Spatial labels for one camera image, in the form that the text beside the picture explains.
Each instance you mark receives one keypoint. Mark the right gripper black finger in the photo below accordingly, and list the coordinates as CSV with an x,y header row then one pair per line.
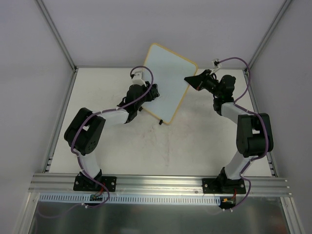
x,y
201,75
195,82

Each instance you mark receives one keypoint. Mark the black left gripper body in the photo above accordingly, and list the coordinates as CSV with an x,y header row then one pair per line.
x,y
151,92

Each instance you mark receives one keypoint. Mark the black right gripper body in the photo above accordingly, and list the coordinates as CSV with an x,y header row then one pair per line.
x,y
204,79

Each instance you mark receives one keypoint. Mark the yellow framed whiteboard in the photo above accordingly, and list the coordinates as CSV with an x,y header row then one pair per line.
x,y
169,70

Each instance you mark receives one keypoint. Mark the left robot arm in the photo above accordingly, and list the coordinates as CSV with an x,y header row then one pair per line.
x,y
84,132

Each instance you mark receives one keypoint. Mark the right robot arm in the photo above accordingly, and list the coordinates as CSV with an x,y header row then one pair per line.
x,y
254,138

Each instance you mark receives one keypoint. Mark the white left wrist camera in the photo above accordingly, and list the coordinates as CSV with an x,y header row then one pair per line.
x,y
137,78

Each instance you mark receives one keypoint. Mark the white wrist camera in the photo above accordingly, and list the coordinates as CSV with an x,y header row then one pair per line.
x,y
216,63
137,78

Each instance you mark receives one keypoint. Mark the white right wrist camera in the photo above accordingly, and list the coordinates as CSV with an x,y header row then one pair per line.
x,y
216,63

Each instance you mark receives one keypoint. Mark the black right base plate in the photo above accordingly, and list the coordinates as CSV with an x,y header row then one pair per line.
x,y
214,186

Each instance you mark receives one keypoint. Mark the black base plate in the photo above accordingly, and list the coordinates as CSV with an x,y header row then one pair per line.
x,y
214,186
84,184

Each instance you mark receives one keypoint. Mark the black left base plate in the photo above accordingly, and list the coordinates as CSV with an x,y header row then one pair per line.
x,y
84,184

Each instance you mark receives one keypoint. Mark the aluminium mounting rail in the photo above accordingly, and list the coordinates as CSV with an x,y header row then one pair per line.
x,y
158,185

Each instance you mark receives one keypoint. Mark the white slotted cable duct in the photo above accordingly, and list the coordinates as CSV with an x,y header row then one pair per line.
x,y
131,199

